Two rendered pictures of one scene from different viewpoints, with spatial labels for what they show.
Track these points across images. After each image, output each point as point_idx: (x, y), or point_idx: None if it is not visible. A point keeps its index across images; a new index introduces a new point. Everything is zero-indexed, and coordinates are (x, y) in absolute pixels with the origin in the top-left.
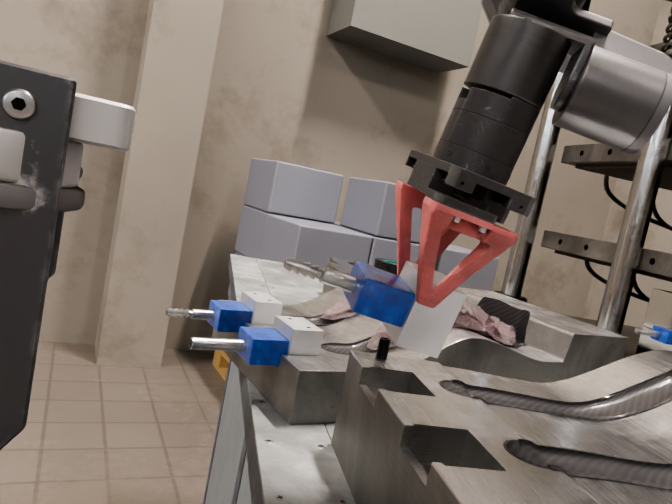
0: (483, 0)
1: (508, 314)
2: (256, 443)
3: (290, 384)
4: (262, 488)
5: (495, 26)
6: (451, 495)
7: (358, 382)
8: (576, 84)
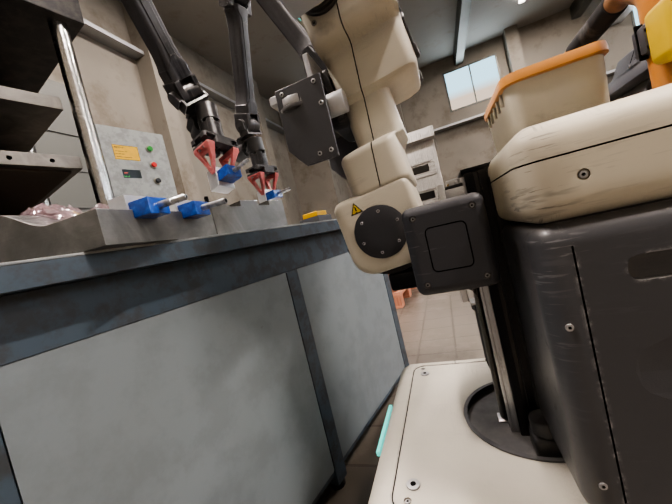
0: (176, 82)
1: None
2: (242, 231)
3: (209, 220)
4: (264, 228)
5: (214, 105)
6: (275, 200)
7: (225, 206)
8: None
